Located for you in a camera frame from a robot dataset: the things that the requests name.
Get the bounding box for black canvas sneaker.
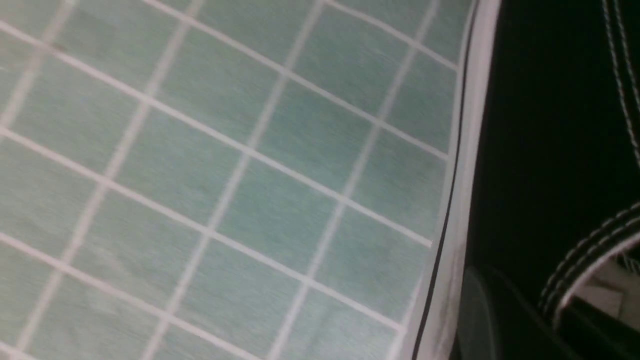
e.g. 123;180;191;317
398;0;640;360

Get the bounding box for green checked floor mat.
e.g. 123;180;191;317
1;0;476;360

